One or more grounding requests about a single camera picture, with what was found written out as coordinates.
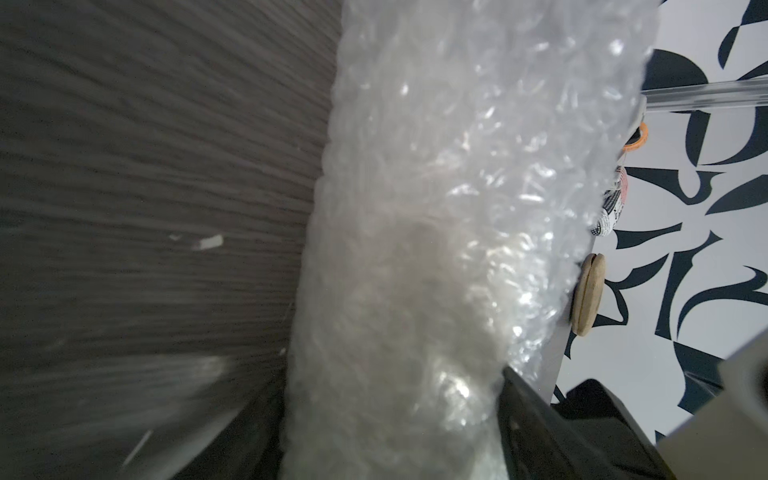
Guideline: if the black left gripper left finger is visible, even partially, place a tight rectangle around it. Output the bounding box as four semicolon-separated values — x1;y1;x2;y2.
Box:
174;372;286;480

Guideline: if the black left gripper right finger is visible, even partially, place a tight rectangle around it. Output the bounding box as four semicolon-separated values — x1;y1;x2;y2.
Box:
499;367;675;480

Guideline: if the clear bubble wrap sheet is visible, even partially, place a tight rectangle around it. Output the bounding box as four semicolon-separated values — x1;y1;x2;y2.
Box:
280;1;658;479

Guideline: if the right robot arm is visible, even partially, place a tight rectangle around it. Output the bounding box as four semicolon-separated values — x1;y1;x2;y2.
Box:
657;332;768;480

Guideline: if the tan woven glasses case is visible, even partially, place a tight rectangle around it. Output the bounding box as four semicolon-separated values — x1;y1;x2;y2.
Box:
570;253;606;337

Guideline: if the orange tape roll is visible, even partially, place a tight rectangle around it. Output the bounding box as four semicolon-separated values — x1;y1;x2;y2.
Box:
622;122;648;152

